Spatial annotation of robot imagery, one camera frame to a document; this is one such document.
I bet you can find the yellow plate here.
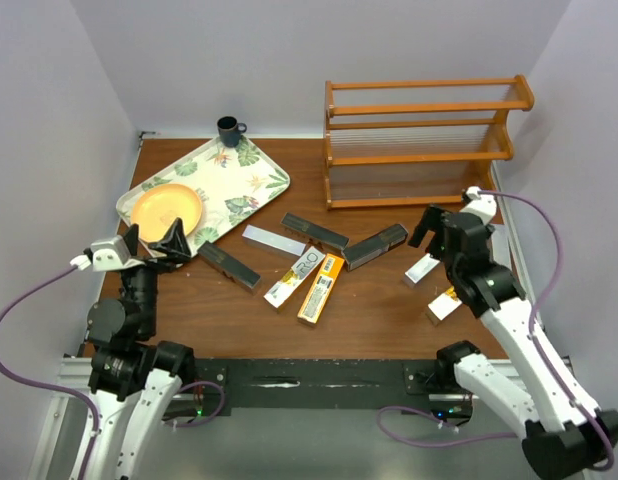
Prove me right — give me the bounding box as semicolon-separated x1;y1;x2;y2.
130;183;203;243

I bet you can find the dark blue mug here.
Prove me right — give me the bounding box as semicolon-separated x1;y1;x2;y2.
217;116;247;148

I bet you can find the white yellow toothpaste box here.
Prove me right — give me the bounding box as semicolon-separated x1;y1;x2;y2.
425;292;462;326

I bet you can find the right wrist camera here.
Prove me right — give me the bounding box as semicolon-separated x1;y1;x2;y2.
460;186;498;225

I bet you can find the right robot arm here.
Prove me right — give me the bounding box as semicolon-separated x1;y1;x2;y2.
409;205;618;479

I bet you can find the silver toothpaste box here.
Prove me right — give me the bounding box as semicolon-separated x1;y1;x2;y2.
403;254;439;287
242;225;306;258

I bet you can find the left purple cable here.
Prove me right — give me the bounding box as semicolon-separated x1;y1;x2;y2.
0;263;103;480

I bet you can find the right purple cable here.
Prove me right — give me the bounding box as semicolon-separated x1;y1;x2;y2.
377;189;616;471

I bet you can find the wooden shelf rack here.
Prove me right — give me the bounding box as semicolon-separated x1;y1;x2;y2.
323;74;535;209

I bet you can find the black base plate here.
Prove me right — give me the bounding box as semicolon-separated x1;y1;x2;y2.
196;358;474;420

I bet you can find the purple cable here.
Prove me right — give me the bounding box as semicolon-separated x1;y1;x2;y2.
0;263;103;480
377;189;616;471

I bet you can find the orange toothpaste box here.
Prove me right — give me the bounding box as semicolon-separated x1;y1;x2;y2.
297;254;345;326

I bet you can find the leaf-patterned tray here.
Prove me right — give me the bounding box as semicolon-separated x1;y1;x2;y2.
116;137;291;251

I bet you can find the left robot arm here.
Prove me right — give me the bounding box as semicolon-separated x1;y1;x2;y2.
70;218;196;479

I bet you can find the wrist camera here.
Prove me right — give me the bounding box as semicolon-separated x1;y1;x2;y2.
70;235;134;272
460;186;498;225

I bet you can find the white R.O toothpaste box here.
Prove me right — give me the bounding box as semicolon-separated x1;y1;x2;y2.
264;247;326;310

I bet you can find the silver toothpaste box left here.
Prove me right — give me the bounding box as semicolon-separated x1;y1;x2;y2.
242;225;306;258

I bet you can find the black toothpaste box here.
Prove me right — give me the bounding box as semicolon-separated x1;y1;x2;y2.
197;241;261;293
281;212;349;252
343;223;408;272

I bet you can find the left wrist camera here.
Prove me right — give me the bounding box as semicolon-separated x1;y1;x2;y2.
70;235;134;272

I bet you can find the silver toothpaste box right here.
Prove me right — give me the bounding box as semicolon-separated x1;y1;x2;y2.
403;254;439;287

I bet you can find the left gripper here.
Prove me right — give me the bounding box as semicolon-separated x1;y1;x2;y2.
120;216;190;335

